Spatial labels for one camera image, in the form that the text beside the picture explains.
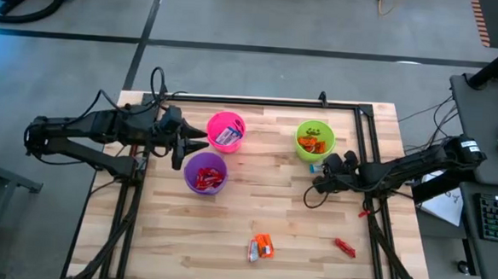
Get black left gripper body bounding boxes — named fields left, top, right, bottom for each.
left=151, top=105, right=188, bottom=171

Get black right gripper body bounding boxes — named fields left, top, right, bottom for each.
left=313, top=148, right=365, bottom=195

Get purple plastic bucket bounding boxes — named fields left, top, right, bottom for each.
left=182, top=150, right=230, bottom=197

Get pink plastic bucket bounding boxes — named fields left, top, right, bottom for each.
left=204, top=109, right=248, bottom=155

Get green plastic bucket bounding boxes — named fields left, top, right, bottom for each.
left=293, top=118, right=338, bottom=165

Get white paper sheet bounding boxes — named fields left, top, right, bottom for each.
left=416, top=168, right=466, bottom=228

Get black caster wheel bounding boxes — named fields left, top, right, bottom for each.
left=456, top=259, right=473, bottom=276

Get grey metal cart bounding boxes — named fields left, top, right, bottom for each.
left=0, top=142, right=46, bottom=279

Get dark grey desk top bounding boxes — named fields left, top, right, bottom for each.
left=454, top=179, right=498, bottom=279

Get black stand pole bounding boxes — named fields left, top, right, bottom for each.
left=466, top=33, right=498, bottom=91

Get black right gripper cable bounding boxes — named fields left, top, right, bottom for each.
left=302, top=184, right=331, bottom=211

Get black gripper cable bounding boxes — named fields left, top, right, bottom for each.
left=302, top=184, right=331, bottom=211
left=148, top=65, right=169, bottom=108

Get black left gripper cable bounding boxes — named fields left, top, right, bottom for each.
left=148, top=65, right=169, bottom=108

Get black aluminium table frame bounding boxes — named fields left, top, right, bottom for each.
left=60, top=86, right=442, bottom=279

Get yellow floor cable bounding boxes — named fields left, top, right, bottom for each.
left=375, top=0, right=406, bottom=18

